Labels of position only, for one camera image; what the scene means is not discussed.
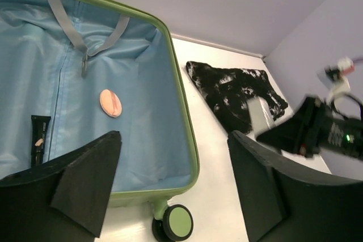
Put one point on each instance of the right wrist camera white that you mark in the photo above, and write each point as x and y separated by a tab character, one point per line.
335	78

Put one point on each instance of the black white patterned garment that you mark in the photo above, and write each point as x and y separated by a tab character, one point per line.
226	92

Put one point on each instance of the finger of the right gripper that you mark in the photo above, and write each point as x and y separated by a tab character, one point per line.
288	135

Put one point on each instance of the round pink powder puff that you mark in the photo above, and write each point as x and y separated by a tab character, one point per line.
110	103

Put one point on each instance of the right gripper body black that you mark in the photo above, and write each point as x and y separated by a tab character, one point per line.
324	127

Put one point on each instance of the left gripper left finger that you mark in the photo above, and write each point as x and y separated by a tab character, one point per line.
64	199

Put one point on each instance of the aluminium table edge rail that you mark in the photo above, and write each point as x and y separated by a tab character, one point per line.
218	46

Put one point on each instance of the black cosmetic tube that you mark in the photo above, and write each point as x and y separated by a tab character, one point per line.
39	134

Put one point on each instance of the green hard-shell suitcase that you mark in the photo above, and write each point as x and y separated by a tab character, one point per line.
57	56

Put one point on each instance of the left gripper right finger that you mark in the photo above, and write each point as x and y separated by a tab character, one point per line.
282	200

